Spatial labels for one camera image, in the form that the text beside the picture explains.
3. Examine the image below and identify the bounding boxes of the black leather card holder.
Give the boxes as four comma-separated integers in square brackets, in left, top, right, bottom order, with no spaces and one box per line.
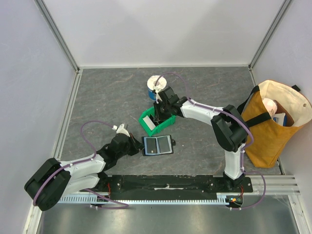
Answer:
[141,135,176,156]

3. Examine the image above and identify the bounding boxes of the right aluminium frame post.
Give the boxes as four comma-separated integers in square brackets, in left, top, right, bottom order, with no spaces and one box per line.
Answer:
[248,0,293,72]

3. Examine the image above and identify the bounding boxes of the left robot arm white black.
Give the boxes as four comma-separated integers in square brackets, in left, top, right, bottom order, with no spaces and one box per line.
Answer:
[24,133,144,211]

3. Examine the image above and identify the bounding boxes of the aluminium frame post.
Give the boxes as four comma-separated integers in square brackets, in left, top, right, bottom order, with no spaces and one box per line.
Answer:
[248,0,293,72]
[34,0,80,73]

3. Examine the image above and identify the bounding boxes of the black card in bin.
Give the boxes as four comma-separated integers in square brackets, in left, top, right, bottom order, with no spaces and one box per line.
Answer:
[149,115,163,126]

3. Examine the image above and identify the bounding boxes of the mustard canvas tote bag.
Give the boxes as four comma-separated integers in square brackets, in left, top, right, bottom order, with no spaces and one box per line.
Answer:
[237,80,312,168]

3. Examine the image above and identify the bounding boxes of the items inside tote bag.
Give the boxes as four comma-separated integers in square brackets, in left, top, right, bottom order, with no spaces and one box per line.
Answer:
[262,98,294,127]

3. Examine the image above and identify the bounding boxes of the left aluminium frame post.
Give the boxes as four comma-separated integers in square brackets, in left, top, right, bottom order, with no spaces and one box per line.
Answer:
[34,0,80,73]

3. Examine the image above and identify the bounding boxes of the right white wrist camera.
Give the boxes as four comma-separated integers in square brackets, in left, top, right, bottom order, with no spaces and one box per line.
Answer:
[153,86,164,103]

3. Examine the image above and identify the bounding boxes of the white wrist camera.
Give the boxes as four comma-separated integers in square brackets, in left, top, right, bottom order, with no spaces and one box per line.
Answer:
[112,123,130,137]
[153,86,164,103]

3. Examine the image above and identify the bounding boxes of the green plastic bin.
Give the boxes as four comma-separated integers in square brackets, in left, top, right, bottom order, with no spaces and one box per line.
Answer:
[138,107,176,137]

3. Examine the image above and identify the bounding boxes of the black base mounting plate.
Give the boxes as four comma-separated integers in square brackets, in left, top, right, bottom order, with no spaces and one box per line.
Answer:
[92,175,253,193]

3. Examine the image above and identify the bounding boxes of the stack of white cards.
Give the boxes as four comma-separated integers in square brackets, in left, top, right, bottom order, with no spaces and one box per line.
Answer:
[143,116,156,131]

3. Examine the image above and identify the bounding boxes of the toilet paper roll blue wrapper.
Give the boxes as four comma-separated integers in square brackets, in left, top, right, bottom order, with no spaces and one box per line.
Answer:
[147,75,167,101]

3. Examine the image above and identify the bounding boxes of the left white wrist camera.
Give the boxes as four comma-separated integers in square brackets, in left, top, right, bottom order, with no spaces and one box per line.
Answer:
[112,123,130,137]

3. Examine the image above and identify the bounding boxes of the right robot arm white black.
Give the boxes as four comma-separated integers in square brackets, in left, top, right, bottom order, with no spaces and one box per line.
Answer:
[154,87,251,192]

